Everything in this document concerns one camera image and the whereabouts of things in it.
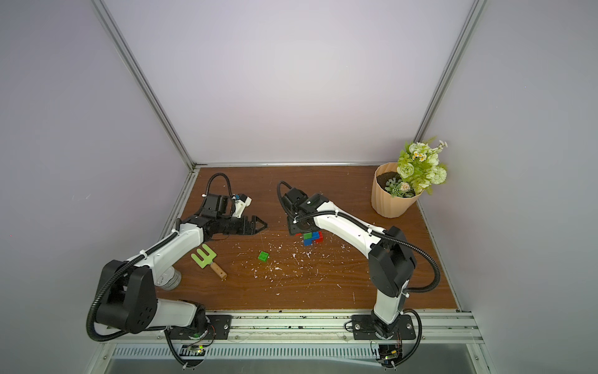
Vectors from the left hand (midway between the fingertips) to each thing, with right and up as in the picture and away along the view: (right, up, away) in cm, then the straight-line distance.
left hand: (261, 224), depth 85 cm
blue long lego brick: (+17, -8, +7) cm, 21 cm away
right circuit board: (+41, -39, -14) cm, 58 cm away
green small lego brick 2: (0, -13, +3) cm, 13 cm away
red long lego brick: (+14, -2, -9) cm, 17 cm away
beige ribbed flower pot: (+49, +7, +6) cm, 50 cm away
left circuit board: (-18, -37, -13) cm, 43 cm away
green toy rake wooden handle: (-22, -15, +4) cm, 26 cm away
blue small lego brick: (+21, -5, +4) cm, 22 cm away
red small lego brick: (+23, -7, +6) cm, 24 cm away
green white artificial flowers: (+57, +20, -3) cm, 61 cm away
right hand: (+14, 0, 0) cm, 14 cm away
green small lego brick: (+17, -5, +2) cm, 18 cm away
